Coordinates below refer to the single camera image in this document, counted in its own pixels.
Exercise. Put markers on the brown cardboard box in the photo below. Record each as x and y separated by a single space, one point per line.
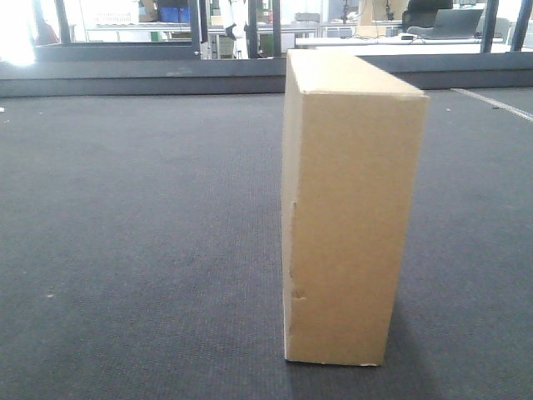
350 144

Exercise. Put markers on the white background desk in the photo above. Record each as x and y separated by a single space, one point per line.
308 42

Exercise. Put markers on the black office chair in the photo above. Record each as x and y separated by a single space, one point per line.
422 13

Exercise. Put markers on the grey open laptop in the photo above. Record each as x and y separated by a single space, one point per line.
450 24

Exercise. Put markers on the dark vertical frame post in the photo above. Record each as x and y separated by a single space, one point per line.
195 26

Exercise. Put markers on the dark conveyor end rail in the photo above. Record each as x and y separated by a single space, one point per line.
136 70

